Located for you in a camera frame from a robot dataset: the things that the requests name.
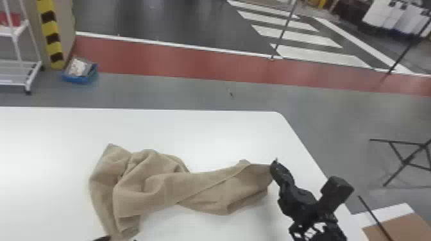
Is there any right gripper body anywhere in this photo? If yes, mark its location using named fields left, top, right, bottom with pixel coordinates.
left=277, top=184, right=319, bottom=224

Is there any cardboard box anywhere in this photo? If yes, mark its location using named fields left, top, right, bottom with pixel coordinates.
left=362, top=212, right=431, bottom=241

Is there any black metal frame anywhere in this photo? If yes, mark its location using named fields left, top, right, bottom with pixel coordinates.
left=369, top=137, right=431, bottom=188

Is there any white shelf trolley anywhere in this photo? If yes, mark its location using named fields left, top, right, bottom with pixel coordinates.
left=0, top=0, right=44, bottom=96

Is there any black rod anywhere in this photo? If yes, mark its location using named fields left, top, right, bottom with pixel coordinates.
left=357, top=195, right=394, bottom=241

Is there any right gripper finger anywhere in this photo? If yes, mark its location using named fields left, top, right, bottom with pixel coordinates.
left=269, top=159, right=295, bottom=191

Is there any blue basket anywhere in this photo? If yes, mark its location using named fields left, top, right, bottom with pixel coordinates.
left=60, top=56, right=99, bottom=85

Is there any yellow black striped post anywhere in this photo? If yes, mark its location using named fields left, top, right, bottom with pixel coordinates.
left=35, top=0, right=67, bottom=71

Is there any beige towel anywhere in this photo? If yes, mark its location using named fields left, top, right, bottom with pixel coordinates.
left=88, top=143, right=275, bottom=241

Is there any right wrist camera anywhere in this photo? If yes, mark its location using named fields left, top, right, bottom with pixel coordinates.
left=317, top=176, right=355, bottom=213

